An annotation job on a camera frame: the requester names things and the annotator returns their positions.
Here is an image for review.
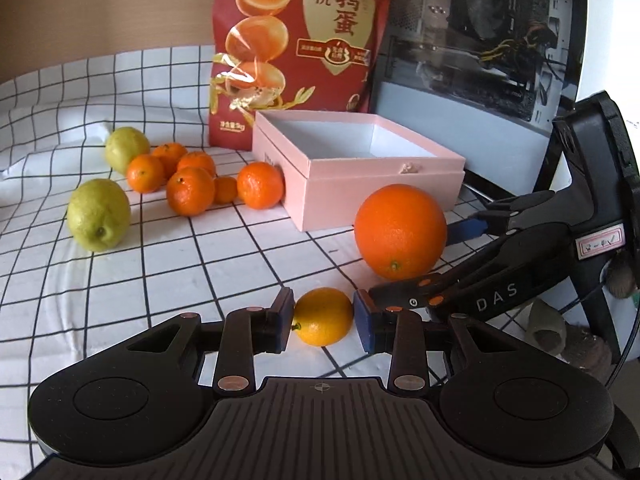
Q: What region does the small orange mandarin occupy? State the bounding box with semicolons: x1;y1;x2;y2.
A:
213;176;239;205

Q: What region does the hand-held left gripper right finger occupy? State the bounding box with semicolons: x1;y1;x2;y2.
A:
353;290;506;395

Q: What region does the pink cardboard box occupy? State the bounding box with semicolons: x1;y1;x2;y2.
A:
251;110;467;232

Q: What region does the person's right hand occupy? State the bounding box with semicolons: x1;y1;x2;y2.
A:
527;300;618;372

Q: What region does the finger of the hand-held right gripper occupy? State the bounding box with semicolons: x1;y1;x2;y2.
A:
369;271;453;321
446;191;566;247

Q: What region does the green guava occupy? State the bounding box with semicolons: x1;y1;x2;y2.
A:
104;127;151;177
66;178;132;252

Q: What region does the white grid tablecloth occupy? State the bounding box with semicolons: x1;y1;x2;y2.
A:
0;45;576;471

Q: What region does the red snack bag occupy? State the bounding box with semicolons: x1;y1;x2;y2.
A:
207;0;398;151

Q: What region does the white computer case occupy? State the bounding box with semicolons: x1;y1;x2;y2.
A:
367;0;640;211

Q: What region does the small yellow citrus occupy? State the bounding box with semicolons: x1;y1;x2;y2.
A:
291;287;355;347

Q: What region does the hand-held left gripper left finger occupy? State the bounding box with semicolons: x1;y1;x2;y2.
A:
125;287;295;396

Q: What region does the large orange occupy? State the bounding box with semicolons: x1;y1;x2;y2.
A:
354;184;448;281

